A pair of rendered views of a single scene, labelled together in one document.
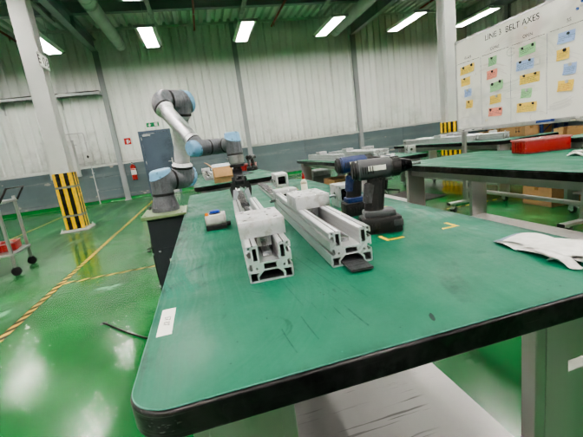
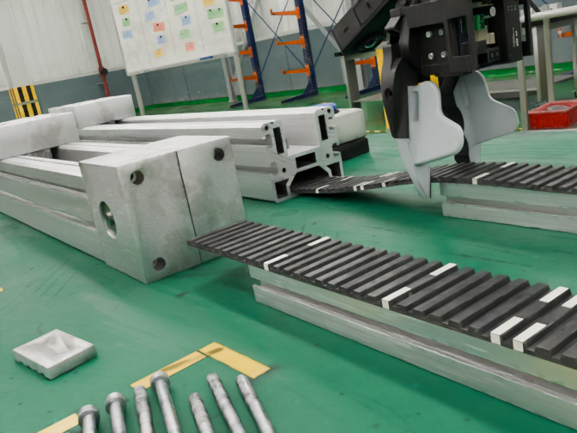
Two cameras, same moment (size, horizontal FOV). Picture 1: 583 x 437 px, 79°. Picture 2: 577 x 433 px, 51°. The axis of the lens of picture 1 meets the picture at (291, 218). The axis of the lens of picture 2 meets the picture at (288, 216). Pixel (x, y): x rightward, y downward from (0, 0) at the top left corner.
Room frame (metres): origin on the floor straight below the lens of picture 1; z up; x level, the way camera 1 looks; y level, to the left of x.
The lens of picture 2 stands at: (2.12, -0.11, 0.94)
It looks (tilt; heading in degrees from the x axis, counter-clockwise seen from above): 15 degrees down; 156
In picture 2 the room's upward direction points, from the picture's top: 11 degrees counter-clockwise
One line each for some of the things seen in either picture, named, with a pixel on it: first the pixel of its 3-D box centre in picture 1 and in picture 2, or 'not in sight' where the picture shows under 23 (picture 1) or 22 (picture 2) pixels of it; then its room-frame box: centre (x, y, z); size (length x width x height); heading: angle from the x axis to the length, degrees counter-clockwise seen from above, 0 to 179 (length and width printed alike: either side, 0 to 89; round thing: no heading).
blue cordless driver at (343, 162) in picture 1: (363, 184); not in sight; (1.30, -0.29, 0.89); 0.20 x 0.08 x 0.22; 97
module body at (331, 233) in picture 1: (309, 216); (33, 178); (1.17, -0.06, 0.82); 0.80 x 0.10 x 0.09; 10
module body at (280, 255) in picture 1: (253, 225); (153, 146); (1.14, 0.13, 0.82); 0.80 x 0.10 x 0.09; 10
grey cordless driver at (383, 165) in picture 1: (388, 193); not in sight; (1.02, -0.29, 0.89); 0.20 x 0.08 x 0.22; 86
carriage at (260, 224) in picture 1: (259, 226); (93, 118); (0.89, 0.09, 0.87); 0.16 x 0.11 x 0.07; 10
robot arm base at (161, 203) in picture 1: (164, 201); not in sight; (1.97, 0.69, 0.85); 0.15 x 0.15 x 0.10
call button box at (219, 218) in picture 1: (218, 219); (321, 137); (1.39, 0.29, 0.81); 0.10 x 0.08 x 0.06; 100
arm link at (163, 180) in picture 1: (162, 180); not in sight; (1.97, 0.68, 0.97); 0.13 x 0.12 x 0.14; 138
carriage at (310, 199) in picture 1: (307, 202); (23, 144); (1.17, -0.06, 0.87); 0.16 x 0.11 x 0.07; 10
